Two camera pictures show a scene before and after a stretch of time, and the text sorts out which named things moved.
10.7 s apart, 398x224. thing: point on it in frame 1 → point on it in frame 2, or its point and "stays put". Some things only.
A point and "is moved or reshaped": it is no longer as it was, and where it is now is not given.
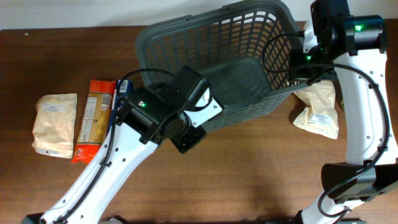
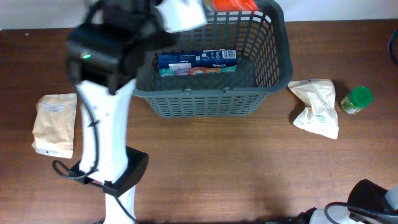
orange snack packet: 96,120 is moved or reshaped
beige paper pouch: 321,117 stays put
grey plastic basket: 243,51 is moved or reshaped
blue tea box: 123,87 is moved or reshaped
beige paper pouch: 55,124 stays put
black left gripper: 198,138 → 166,45
